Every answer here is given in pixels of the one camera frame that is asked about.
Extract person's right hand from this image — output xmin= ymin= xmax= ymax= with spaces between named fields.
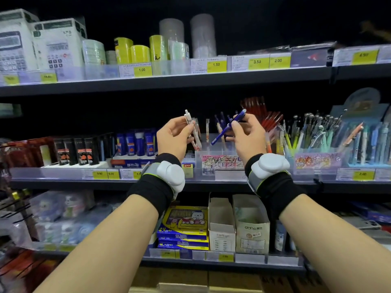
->
xmin=224 ymin=113 xmax=267 ymax=166

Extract person's left hand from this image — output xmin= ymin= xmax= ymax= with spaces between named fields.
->
xmin=156 ymin=116 xmax=196 ymax=163

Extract white retractable pen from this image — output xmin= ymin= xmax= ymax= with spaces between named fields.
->
xmin=184 ymin=110 xmax=203 ymax=151

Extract blue capped pen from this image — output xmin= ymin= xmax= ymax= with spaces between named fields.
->
xmin=211 ymin=109 xmax=247 ymax=146

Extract person's left forearm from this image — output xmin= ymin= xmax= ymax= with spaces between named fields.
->
xmin=33 ymin=194 xmax=166 ymax=293

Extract person's right forearm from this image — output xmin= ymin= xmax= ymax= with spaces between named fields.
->
xmin=278 ymin=194 xmax=391 ymax=293

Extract bunch of blue pens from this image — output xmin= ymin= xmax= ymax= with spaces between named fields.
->
xmin=214 ymin=112 xmax=236 ymax=142

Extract bunch of red pens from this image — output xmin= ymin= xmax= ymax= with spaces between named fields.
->
xmin=240 ymin=96 xmax=284 ymax=133

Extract clear pen tray printed label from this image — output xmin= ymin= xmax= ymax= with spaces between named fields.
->
xmin=195 ymin=141 xmax=248 ymax=171

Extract dark grey metal shelf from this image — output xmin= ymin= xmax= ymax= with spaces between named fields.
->
xmin=9 ymin=166 xmax=391 ymax=194
xmin=31 ymin=241 xmax=307 ymax=273
xmin=0 ymin=61 xmax=391 ymax=98

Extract bunch of yellow pens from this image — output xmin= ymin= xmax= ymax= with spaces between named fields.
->
xmin=276 ymin=125 xmax=294 ymax=155

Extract row of blue glue sticks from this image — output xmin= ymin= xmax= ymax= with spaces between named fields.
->
xmin=115 ymin=129 xmax=158 ymax=158

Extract row of yellow price labels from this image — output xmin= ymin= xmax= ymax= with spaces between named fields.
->
xmin=2 ymin=48 xmax=391 ymax=86
xmin=82 ymin=168 xmax=391 ymax=181

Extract blue and red display box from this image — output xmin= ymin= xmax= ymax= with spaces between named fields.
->
xmin=110 ymin=155 xmax=160 ymax=169

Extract black wristband with white tracker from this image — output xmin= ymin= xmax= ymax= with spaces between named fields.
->
xmin=244 ymin=153 xmax=308 ymax=221
xmin=126 ymin=153 xmax=186 ymax=218

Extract mint tape roll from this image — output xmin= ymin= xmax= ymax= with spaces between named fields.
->
xmin=168 ymin=42 xmax=190 ymax=61

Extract bunch of pastel mechanical pencils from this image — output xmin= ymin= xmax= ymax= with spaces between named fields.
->
xmin=282 ymin=110 xmax=350 ymax=150

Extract yellow-green tape roll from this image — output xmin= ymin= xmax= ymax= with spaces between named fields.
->
xmin=149 ymin=35 xmax=169 ymax=61

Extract short yellow tape roll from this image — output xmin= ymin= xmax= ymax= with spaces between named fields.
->
xmin=130 ymin=45 xmax=151 ymax=64

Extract clear pencil tray pink label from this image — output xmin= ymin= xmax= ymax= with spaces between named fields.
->
xmin=284 ymin=148 xmax=351 ymax=176

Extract tall yellow tape roll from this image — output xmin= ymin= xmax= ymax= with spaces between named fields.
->
xmin=114 ymin=37 xmax=134 ymax=65

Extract stack of blue bear boxes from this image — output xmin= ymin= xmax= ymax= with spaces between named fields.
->
xmin=157 ymin=206 xmax=210 ymax=251

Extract dark flat packet red print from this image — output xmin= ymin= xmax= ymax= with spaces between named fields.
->
xmin=290 ymin=43 xmax=336 ymax=68

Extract white cardboard display box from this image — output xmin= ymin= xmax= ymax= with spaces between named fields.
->
xmin=208 ymin=192 xmax=236 ymax=253

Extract beige cardboard display box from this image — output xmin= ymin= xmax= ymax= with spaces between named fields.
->
xmin=232 ymin=194 xmax=271 ymax=255

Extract row of black ink boxes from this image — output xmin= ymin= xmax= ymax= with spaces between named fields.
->
xmin=53 ymin=135 xmax=116 ymax=166

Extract pale green tape roll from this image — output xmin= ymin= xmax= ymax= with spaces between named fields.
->
xmin=82 ymin=39 xmax=107 ymax=66

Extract blue card pen display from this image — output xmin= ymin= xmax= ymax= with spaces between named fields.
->
xmin=329 ymin=87 xmax=391 ymax=167

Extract pile of clear toy packets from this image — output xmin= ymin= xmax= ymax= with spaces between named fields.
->
xmin=30 ymin=191 xmax=114 ymax=245

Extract small white calculator box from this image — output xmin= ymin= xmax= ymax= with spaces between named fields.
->
xmin=31 ymin=18 xmax=88 ymax=71

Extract brown cardboard cartons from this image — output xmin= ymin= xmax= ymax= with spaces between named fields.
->
xmin=130 ymin=268 xmax=332 ymax=293

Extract pile of blue flat packets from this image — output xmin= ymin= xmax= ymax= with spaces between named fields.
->
xmin=337 ymin=201 xmax=391 ymax=241

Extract red and black packets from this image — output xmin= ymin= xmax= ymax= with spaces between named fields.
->
xmin=0 ymin=137 xmax=56 ymax=169

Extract large white calculator box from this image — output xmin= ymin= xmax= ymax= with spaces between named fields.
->
xmin=0 ymin=9 xmax=40 ymax=72

